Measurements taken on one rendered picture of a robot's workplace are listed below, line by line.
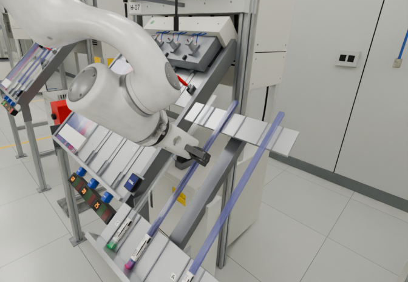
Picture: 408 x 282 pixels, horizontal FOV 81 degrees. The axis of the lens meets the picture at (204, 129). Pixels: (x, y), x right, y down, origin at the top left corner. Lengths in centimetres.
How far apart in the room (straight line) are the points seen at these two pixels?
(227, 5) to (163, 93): 68
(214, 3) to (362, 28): 149
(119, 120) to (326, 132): 219
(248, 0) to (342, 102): 158
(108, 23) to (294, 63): 219
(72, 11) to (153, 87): 14
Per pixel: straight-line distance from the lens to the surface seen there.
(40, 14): 40
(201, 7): 108
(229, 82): 118
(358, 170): 249
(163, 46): 111
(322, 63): 237
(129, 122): 40
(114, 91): 38
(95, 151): 108
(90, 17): 37
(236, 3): 97
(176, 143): 49
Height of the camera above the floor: 123
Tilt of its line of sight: 22 degrees down
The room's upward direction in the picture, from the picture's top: 3 degrees clockwise
